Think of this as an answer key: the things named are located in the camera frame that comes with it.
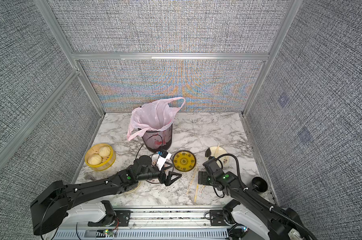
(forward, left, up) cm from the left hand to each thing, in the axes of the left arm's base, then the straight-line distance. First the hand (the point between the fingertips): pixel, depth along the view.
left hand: (179, 171), depth 73 cm
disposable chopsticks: (+19, -25, -14) cm, 35 cm away
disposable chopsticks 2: (-6, -9, -16) cm, 19 cm away
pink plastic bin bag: (+36, +12, +2) cm, 38 cm away
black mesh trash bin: (+19, +12, -1) cm, 22 cm away
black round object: (-5, -43, -11) cm, 44 cm away
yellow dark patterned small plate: (+13, -3, -16) cm, 21 cm away
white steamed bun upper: (+18, +45, -9) cm, 49 cm away
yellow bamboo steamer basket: (+12, +43, -12) cm, 46 cm away
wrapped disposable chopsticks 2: (+3, -8, -16) cm, 18 cm away
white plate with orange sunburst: (+1, +11, +13) cm, 17 cm away
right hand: (+3, -14, -12) cm, 19 cm away
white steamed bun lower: (+13, +49, -10) cm, 52 cm away
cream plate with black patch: (+18, -20, -15) cm, 31 cm away
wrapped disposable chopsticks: (-5, -12, -15) cm, 20 cm away
